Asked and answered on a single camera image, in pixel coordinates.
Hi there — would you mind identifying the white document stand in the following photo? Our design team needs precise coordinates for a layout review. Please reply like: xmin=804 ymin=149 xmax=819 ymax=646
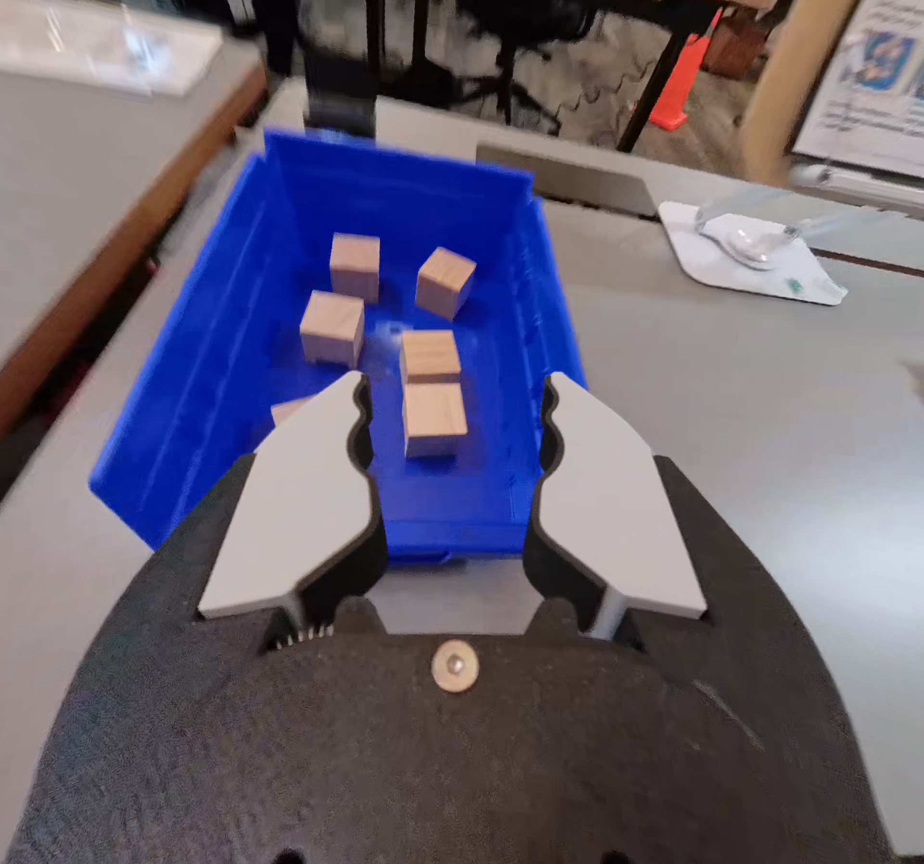
xmin=658 ymin=160 xmax=924 ymax=307

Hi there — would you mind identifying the clear plastic sheet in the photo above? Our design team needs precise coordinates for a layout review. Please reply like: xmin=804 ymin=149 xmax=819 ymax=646
xmin=0 ymin=0 xmax=223 ymax=97

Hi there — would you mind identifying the blue plastic bin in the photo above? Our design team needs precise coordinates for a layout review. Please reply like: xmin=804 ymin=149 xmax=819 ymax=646
xmin=88 ymin=128 xmax=587 ymax=565

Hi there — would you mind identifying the grey desk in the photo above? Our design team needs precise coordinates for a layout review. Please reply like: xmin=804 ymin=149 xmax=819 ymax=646
xmin=0 ymin=77 xmax=924 ymax=858

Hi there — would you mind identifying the orange traffic cone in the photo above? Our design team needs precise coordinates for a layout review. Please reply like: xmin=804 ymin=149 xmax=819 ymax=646
xmin=646 ymin=8 xmax=723 ymax=132

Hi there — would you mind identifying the black device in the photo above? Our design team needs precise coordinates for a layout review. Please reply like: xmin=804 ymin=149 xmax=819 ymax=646
xmin=303 ymin=34 xmax=378 ymax=139

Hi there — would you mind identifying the desk cable tray lid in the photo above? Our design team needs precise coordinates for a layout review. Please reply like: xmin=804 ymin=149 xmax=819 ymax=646
xmin=476 ymin=143 xmax=658 ymax=219

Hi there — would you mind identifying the printed instruction sheet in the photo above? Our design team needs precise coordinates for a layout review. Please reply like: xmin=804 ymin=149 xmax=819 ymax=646
xmin=793 ymin=0 xmax=924 ymax=179

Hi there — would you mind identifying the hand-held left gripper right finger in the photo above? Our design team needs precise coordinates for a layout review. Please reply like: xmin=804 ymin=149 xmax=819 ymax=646
xmin=522 ymin=372 xmax=709 ymax=640

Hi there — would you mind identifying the wooden cube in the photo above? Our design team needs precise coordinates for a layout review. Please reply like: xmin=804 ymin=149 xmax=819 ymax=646
xmin=270 ymin=395 xmax=319 ymax=429
xmin=330 ymin=232 xmax=381 ymax=304
xmin=399 ymin=330 xmax=462 ymax=384
xmin=299 ymin=290 xmax=365 ymax=368
xmin=415 ymin=246 xmax=477 ymax=321
xmin=402 ymin=382 xmax=469 ymax=459

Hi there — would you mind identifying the black office chair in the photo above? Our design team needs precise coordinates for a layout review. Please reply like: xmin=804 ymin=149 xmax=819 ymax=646
xmin=433 ymin=0 xmax=602 ymax=137

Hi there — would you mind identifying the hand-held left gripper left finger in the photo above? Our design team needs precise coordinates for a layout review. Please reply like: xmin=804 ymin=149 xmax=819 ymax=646
xmin=195 ymin=370 xmax=389 ymax=630

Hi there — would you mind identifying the instruction sheet on clipboard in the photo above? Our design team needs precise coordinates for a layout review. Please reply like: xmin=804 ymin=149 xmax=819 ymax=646
xmin=744 ymin=0 xmax=924 ymax=190

